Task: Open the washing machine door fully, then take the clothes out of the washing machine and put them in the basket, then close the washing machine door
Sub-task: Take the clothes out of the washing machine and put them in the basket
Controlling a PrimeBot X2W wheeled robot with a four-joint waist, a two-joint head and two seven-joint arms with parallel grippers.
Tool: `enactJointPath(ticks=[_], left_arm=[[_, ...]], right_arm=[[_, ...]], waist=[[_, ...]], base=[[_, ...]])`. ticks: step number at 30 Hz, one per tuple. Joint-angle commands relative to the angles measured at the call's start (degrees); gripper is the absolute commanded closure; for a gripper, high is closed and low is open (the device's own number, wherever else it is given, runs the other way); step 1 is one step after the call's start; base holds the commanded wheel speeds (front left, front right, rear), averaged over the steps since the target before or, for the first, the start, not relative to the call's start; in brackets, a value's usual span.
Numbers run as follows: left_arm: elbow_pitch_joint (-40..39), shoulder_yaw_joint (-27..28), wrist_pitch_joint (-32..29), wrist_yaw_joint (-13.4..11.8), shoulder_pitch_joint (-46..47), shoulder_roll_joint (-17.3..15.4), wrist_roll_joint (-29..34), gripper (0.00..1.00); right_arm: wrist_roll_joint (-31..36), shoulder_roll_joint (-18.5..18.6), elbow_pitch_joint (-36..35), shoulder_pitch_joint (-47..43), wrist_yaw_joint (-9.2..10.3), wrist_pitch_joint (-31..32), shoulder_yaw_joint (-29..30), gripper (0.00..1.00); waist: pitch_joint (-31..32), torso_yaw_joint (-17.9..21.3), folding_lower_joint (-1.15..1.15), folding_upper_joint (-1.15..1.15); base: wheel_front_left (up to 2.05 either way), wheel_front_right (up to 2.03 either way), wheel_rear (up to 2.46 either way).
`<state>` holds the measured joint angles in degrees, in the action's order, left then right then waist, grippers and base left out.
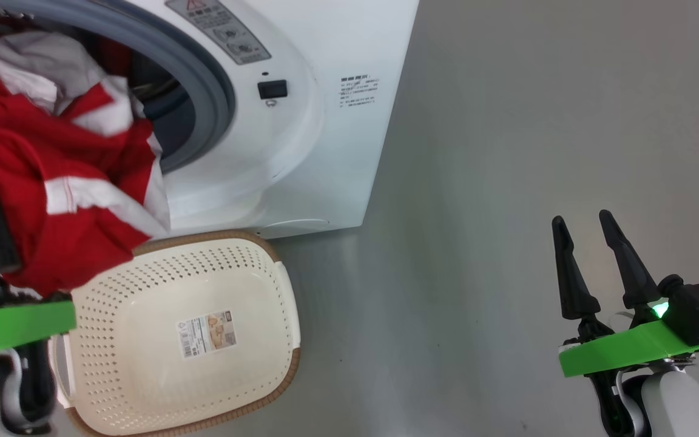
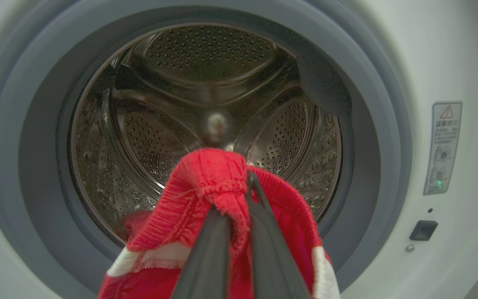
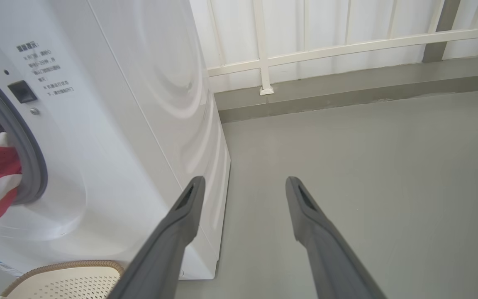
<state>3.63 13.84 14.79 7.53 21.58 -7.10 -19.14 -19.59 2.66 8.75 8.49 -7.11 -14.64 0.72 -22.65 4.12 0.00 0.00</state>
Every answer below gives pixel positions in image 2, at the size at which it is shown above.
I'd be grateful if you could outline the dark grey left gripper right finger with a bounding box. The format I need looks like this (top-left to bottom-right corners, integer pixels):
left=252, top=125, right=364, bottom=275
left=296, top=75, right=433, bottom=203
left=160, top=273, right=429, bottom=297
left=245, top=171, right=311, bottom=299

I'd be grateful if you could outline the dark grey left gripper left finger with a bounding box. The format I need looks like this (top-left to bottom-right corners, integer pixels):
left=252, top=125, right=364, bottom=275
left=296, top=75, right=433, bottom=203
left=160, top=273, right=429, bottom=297
left=171, top=206, right=231, bottom=299

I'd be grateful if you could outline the red and white garment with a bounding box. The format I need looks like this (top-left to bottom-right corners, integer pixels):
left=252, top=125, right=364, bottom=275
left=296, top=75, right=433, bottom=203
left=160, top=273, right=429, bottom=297
left=97, top=148, right=341, bottom=299

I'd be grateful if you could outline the black door latch socket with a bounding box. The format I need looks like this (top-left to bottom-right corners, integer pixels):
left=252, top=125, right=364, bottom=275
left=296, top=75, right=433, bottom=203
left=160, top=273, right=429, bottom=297
left=409, top=220, right=439, bottom=242

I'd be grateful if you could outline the grey rubber door gasket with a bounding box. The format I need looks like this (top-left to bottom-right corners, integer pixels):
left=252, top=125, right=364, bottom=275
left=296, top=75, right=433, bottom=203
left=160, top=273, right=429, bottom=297
left=0, top=0, right=413, bottom=299

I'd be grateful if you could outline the white washing machine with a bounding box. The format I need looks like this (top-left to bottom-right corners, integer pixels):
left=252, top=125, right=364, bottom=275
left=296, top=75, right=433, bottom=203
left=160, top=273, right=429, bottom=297
left=0, top=0, right=478, bottom=299

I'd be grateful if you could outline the perforated steel drum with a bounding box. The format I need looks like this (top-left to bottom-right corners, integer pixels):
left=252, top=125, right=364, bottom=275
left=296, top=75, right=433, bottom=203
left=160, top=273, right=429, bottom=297
left=70, top=24, right=343, bottom=245

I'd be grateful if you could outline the grey warning sticker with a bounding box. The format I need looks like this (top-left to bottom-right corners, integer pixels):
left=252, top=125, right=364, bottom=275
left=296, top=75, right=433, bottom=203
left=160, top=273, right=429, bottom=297
left=423, top=101, right=463, bottom=196

